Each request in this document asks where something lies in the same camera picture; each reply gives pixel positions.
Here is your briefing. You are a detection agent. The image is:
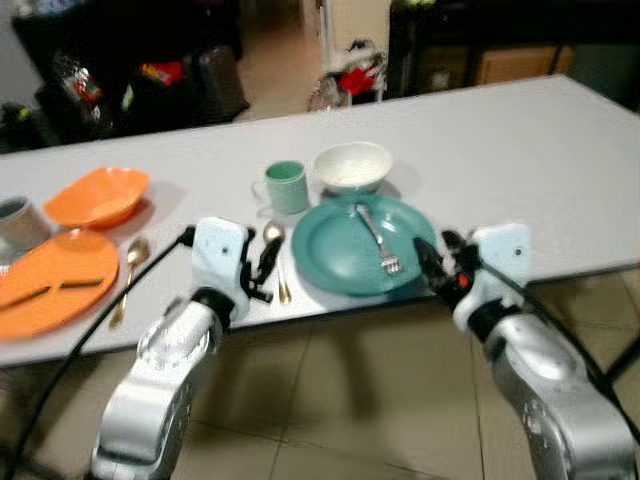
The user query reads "white bowl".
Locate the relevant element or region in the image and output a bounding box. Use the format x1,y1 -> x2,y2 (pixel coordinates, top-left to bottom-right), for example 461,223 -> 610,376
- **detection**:
312,141 -> 395,197

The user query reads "grey mug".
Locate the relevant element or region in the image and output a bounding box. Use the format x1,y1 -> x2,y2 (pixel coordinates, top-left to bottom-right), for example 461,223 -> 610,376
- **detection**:
0,196 -> 54,259

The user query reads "dark shelf unit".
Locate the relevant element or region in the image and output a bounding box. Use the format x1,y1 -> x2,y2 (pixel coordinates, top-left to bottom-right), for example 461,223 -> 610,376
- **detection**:
8,0 -> 244,143

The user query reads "clear snack bag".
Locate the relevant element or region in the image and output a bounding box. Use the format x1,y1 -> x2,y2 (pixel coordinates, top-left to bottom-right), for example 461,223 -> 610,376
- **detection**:
50,54 -> 107,109

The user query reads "red packet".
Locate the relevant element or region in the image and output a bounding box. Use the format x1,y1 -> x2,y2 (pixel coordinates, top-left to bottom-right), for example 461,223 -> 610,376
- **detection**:
138,61 -> 188,88

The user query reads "gold spoon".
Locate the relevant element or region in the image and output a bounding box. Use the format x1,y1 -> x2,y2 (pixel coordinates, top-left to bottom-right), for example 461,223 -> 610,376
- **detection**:
262,221 -> 294,306
107,236 -> 152,332

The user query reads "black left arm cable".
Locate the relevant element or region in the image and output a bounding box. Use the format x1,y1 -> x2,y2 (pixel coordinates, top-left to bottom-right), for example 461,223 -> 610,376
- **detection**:
0,226 -> 197,479

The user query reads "orange bowl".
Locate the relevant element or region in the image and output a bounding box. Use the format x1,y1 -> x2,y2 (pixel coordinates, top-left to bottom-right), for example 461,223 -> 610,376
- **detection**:
42,166 -> 152,231

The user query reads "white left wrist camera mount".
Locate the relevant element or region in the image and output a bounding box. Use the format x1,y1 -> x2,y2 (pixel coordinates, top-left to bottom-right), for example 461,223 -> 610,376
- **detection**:
189,217 -> 252,301

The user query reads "black suitcase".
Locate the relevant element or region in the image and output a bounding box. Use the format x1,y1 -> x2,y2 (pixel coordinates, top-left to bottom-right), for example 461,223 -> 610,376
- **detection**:
189,44 -> 251,127

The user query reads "dark cutlery piece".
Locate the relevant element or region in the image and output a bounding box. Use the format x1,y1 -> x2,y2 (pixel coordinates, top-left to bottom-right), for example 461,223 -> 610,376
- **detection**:
0,287 -> 53,311
57,277 -> 105,292

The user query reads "orange round plate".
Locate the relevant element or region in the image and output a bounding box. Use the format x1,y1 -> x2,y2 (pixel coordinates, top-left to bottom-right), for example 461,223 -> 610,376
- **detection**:
0,228 -> 121,342

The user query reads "black cabinet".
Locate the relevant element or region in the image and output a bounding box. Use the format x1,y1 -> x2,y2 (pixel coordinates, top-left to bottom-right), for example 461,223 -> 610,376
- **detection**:
388,0 -> 640,102

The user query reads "green mug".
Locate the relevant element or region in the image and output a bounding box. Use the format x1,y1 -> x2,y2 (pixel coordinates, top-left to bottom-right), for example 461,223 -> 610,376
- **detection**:
250,160 -> 312,217

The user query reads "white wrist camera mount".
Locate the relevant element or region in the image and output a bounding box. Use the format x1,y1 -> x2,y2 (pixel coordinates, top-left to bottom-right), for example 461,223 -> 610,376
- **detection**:
468,222 -> 532,306
189,217 -> 252,301

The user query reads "teal round plate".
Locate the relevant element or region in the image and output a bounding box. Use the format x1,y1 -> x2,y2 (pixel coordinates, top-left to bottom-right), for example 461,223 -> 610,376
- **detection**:
291,193 -> 438,297

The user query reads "red bag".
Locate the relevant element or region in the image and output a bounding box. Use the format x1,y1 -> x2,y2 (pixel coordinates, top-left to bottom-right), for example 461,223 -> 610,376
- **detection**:
322,38 -> 388,105

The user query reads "silver fork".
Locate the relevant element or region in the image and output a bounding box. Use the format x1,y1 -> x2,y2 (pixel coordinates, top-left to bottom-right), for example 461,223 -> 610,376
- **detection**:
355,202 -> 404,277

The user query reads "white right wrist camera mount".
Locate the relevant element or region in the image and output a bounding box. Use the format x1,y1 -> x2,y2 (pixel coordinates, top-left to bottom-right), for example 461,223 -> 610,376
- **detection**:
468,222 -> 532,306

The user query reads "black table leg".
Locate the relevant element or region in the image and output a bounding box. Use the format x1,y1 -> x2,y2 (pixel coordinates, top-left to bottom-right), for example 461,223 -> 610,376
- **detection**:
604,340 -> 640,389

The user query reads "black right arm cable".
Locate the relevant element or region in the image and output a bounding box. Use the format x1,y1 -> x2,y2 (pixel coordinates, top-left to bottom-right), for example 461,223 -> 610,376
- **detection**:
478,258 -> 640,446

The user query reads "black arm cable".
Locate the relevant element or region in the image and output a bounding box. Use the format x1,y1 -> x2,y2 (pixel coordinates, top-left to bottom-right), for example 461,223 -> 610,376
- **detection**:
0,226 -> 197,479
478,258 -> 640,446

